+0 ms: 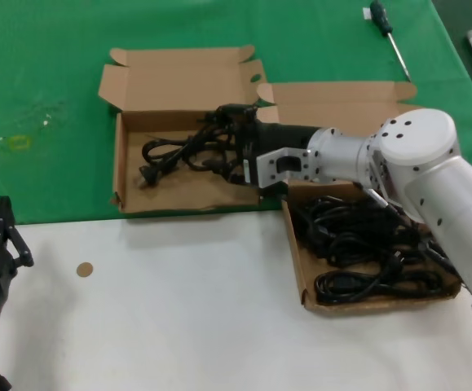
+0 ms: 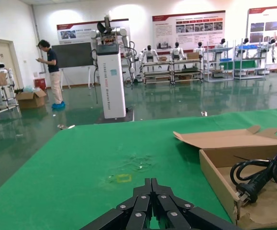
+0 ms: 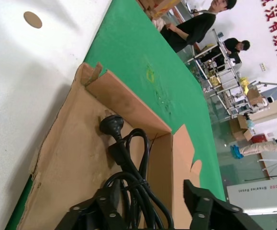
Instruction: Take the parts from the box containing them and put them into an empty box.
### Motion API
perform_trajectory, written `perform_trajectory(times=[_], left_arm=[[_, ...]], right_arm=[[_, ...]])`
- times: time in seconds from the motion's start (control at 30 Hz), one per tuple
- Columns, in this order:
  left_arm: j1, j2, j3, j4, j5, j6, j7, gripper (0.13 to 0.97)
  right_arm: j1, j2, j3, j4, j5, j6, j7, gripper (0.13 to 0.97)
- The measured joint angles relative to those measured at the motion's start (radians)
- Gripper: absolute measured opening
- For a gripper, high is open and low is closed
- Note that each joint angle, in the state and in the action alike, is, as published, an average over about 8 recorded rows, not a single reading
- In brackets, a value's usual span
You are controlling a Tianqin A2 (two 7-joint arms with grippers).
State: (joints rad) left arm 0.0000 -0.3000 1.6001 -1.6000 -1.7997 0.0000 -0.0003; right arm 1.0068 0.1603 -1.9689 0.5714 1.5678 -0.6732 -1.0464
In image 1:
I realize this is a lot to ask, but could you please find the green handled screwdriver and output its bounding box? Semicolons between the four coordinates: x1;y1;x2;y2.
368;0;411;81

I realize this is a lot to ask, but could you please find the dark robot arm cable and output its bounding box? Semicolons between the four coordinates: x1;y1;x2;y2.
390;203;465;288

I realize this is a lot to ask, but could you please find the black power cord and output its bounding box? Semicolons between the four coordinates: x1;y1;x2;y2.
324;222;444;270
139;116;245;188
314;270;448;305
291;196;387;245

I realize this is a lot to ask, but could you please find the open cardboard box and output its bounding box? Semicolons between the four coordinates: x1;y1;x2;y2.
254;81;465;314

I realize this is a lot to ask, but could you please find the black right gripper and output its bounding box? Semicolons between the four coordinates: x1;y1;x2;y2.
216;103;323;185

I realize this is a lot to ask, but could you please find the green table cloth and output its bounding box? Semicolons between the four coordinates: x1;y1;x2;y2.
0;0;472;229

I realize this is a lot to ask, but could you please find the open cardboard box torn rim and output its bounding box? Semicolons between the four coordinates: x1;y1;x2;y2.
98;44;268;215

